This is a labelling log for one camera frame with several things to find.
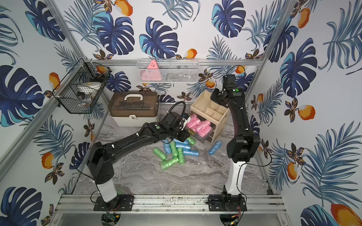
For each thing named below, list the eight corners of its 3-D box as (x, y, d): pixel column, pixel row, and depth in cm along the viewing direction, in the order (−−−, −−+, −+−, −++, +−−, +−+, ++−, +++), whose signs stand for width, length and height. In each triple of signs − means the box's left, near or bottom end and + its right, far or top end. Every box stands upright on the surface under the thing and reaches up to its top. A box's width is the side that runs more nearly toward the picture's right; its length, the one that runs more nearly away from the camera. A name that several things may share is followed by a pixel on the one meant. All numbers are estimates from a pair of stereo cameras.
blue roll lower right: (183, 156, 93) (183, 154, 91) (183, 151, 95) (183, 149, 93) (198, 156, 93) (199, 154, 91) (198, 151, 95) (198, 149, 93)
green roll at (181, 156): (179, 165, 90) (179, 163, 87) (177, 149, 97) (177, 147, 94) (185, 164, 90) (185, 162, 88) (183, 149, 97) (183, 146, 95)
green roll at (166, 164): (161, 171, 88) (160, 169, 84) (160, 163, 91) (159, 161, 87) (179, 166, 89) (179, 164, 86) (178, 159, 92) (177, 157, 89)
